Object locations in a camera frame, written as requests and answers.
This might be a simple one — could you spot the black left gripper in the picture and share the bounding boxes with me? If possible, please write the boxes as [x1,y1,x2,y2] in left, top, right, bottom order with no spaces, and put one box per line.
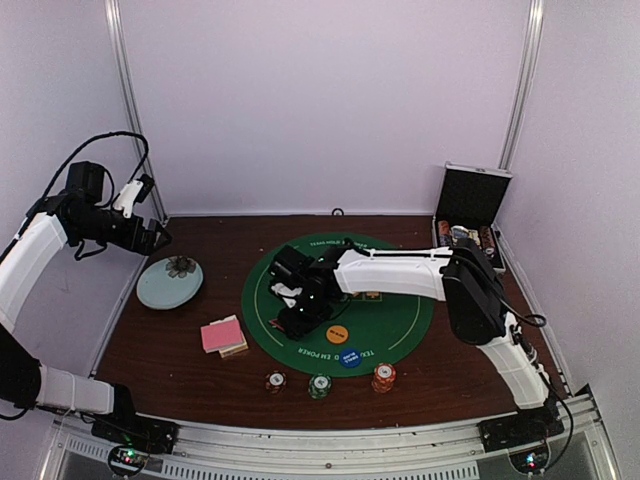
[74,206,171,256]

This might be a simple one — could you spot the orange big blind button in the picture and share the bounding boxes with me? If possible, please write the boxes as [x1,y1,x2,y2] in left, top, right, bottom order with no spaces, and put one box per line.
[325,325,349,345]

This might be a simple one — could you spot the blue small blind button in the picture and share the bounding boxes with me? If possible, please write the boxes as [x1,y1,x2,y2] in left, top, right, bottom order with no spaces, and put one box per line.
[338,348,362,368]

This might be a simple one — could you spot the green chip stack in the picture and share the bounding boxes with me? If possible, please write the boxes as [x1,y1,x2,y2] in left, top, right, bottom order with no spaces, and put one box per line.
[308,374,332,399]

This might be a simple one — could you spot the orange chip stack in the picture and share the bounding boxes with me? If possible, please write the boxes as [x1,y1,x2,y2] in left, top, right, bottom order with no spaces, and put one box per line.
[371,363,396,394]

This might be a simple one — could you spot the black red triangular dealer marker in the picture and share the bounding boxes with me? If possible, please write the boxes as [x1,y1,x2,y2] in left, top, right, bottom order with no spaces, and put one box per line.
[269,319,286,332]

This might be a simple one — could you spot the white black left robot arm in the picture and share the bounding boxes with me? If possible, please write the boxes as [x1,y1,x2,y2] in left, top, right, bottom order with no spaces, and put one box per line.
[1,194,172,444]

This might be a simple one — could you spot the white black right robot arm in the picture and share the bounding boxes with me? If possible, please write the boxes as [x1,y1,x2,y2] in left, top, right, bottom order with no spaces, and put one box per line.
[268,239,564,442]

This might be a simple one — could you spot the light blue flower plate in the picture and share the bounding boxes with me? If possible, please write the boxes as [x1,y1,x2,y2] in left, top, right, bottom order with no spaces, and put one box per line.
[136,256,204,310]

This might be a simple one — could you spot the round green poker mat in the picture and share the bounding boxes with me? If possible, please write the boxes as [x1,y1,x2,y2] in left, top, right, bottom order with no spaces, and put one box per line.
[241,251,434,378]

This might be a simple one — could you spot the gold playing card box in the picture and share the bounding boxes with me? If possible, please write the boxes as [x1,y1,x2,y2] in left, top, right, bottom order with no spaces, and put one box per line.
[211,315,249,358]

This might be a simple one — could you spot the red black chip stack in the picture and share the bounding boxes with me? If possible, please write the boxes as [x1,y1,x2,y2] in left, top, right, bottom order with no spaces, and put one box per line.
[265,370,287,394]

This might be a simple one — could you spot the red-backed playing card deck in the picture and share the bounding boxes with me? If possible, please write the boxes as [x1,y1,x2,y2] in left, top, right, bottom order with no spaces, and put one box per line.
[200,319,244,353]

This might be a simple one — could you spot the chips inside case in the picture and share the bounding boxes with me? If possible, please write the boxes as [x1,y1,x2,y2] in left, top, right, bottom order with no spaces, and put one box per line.
[436,220,497,259]

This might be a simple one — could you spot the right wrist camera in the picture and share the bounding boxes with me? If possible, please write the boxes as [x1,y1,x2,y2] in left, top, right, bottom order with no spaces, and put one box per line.
[268,245,315,290]

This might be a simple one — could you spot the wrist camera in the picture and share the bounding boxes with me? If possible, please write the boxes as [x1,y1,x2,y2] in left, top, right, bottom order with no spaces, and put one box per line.
[111,174,155,219]
[268,245,315,290]

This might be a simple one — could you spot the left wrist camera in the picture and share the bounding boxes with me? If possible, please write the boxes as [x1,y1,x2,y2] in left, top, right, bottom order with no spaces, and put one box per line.
[111,174,155,219]

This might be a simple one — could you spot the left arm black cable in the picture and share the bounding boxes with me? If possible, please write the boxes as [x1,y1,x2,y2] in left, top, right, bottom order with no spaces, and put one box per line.
[39,130,151,211]

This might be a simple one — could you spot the metal front rail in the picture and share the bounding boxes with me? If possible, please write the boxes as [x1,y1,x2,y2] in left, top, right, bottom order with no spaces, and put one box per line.
[36,394,622,479]

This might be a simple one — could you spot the left aluminium frame post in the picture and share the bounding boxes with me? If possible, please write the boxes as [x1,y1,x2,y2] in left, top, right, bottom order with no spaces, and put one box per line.
[104,0,169,225]

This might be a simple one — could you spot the aluminium frame post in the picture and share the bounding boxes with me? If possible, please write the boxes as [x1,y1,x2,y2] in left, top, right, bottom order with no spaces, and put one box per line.
[104,0,169,225]
[499,0,545,170]

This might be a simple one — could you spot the right aluminium frame post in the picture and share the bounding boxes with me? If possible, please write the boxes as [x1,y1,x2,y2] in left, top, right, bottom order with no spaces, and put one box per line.
[499,0,545,170]

